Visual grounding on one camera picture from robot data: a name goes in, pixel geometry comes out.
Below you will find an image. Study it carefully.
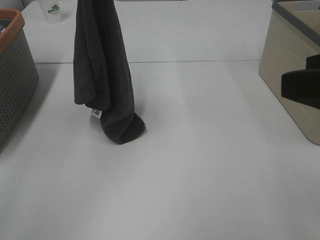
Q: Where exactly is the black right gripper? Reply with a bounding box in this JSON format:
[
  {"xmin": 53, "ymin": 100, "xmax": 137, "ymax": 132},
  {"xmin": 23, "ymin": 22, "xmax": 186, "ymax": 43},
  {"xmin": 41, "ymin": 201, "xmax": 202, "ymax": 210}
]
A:
[{"xmin": 281, "ymin": 54, "xmax": 320, "ymax": 109}]

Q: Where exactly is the dark grey towel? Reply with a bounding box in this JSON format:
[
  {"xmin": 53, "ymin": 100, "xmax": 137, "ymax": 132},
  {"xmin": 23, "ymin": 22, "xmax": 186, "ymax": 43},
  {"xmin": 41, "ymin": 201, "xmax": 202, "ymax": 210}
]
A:
[{"xmin": 73, "ymin": 0, "xmax": 146, "ymax": 145}]

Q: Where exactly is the beige storage bin grey rim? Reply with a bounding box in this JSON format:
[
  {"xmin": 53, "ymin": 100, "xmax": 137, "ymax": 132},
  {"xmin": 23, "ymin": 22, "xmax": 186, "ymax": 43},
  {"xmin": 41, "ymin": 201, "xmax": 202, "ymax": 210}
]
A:
[{"xmin": 258, "ymin": 0, "xmax": 320, "ymax": 145}]

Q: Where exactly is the white paper cup green logo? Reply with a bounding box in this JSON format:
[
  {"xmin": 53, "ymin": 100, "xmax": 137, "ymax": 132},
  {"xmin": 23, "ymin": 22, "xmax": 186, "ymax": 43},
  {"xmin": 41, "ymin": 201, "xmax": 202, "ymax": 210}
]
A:
[{"xmin": 38, "ymin": 0, "xmax": 62, "ymax": 24}]

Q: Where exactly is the grey perforated basket orange rim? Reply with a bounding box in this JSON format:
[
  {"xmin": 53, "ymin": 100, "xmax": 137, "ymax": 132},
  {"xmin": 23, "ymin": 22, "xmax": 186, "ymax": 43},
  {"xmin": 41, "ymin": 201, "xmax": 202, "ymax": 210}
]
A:
[{"xmin": 0, "ymin": 8, "xmax": 39, "ymax": 151}]

